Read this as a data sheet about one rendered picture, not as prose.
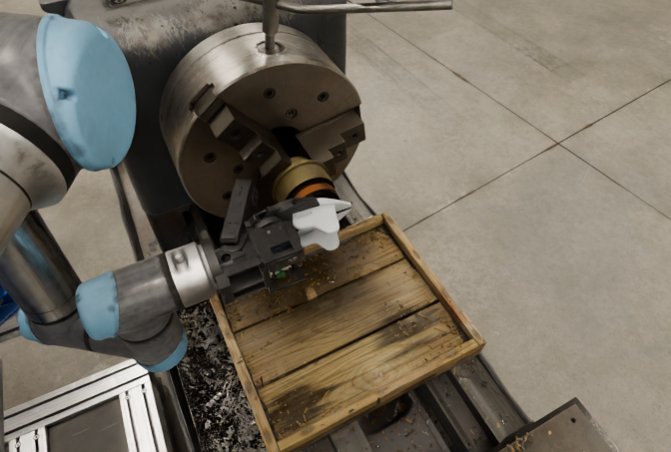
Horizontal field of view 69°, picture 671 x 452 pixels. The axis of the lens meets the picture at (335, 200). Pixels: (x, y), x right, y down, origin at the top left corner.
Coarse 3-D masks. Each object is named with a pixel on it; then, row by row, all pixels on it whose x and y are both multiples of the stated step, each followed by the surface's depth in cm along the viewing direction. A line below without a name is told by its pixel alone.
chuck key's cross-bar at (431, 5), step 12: (252, 0) 65; (432, 0) 60; (444, 0) 60; (300, 12) 65; (312, 12) 64; (324, 12) 64; (336, 12) 64; (348, 12) 63; (360, 12) 63; (372, 12) 62
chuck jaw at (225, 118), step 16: (208, 96) 68; (208, 112) 68; (224, 112) 67; (240, 112) 70; (224, 128) 66; (240, 128) 67; (256, 128) 70; (240, 144) 69; (256, 144) 68; (272, 144) 70; (256, 160) 69; (272, 160) 69; (288, 160) 70; (272, 176) 70
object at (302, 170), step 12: (288, 168) 70; (300, 168) 70; (312, 168) 70; (324, 168) 73; (276, 180) 70; (288, 180) 69; (300, 180) 69; (312, 180) 69; (324, 180) 70; (276, 192) 71; (288, 192) 69; (300, 192) 68; (312, 192) 68; (324, 192) 68
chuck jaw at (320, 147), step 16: (352, 112) 79; (320, 128) 78; (336, 128) 77; (352, 128) 77; (304, 144) 76; (320, 144) 76; (336, 144) 75; (352, 144) 79; (320, 160) 73; (336, 160) 77
